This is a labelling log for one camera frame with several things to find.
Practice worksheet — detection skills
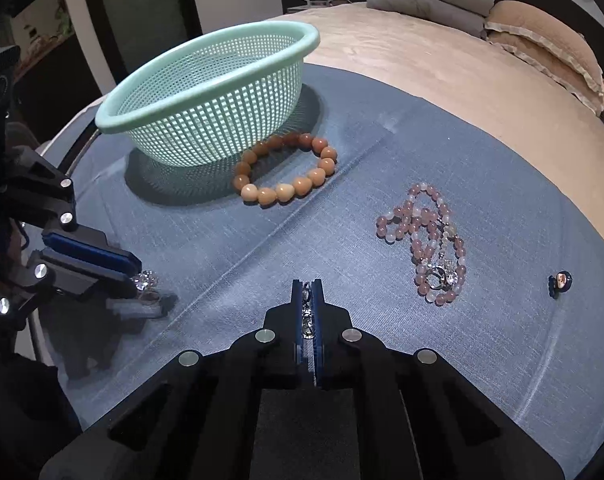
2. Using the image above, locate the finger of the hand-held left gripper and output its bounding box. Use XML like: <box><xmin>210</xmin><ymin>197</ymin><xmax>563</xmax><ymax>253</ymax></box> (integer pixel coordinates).
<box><xmin>0</xmin><ymin>246</ymin><xmax>139</xmax><ymax>332</ymax></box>
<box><xmin>0</xmin><ymin>146</ymin><xmax>144</xmax><ymax>275</ymax></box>

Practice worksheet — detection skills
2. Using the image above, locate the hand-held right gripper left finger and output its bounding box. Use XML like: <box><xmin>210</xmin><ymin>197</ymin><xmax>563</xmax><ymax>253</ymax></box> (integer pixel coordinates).
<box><xmin>39</xmin><ymin>279</ymin><xmax>303</xmax><ymax>480</ymax></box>

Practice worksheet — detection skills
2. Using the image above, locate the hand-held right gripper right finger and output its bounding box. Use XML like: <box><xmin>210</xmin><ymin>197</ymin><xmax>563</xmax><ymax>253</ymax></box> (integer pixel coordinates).
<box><xmin>312</xmin><ymin>278</ymin><xmax>566</xmax><ymax>480</ymax></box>

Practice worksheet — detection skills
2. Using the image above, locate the silver chain bracelet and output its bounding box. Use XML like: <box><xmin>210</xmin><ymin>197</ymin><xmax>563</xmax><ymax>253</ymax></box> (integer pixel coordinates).
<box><xmin>301</xmin><ymin>280</ymin><xmax>315</xmax><ymax>342</ymax></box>

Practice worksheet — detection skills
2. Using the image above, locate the clear crystal earring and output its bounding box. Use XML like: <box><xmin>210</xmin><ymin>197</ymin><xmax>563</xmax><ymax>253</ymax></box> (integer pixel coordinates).
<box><xmin>132</xmin><ymin>270</ymin><xmax>161</xmax><ymax>293</ymax></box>

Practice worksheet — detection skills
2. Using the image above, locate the green plastic mesh basket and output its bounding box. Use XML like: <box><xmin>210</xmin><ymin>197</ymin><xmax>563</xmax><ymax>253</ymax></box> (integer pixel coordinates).
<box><xmin>95</xmin><ymin>22</ymin><xmax>321</xmax><ymax>168</ymax></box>

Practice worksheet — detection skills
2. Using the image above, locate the blue cloth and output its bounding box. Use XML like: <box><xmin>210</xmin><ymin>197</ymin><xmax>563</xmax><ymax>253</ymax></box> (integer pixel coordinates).
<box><xmin>36</xmin><ymin>62</ymin><xmax>604</xmax><ymax>480</ymax></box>

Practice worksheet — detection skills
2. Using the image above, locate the beige bed sheet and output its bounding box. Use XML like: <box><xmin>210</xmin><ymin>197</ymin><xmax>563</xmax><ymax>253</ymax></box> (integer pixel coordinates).
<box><xmin>262</xmin><ymin>0</ymin><xmax>604</xmax><ymax>257</ymax></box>

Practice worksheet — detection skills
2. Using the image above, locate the beige ruffled pillow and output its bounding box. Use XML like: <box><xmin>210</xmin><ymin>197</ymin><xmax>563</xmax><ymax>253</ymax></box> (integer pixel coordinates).
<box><xmin>483</xmin><ymin>0</ymin><xmax>604</xmax><ymax>112</ymax></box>

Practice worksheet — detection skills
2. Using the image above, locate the silver ring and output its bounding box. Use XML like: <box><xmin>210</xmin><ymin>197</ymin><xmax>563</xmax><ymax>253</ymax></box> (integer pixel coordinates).
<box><xmin>425</xmin><ymin>265</ymin><xmax>458</xmax><ymax>291</ymax></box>

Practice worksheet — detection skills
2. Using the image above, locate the pink bead necklace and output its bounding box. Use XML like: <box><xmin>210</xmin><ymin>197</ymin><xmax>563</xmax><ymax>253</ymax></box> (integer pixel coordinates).
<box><xmin>375</xmin><ymin>183</ymin><xmax>469</xmax><ymax>306</ymax></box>

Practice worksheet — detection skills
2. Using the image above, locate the orange bead bracelet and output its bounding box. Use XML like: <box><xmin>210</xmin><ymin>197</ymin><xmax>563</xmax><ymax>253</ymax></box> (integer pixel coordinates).
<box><xmin>233</xmin><ymin>132</ymin><xmax>339</xmax><ymax>206</ymax></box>

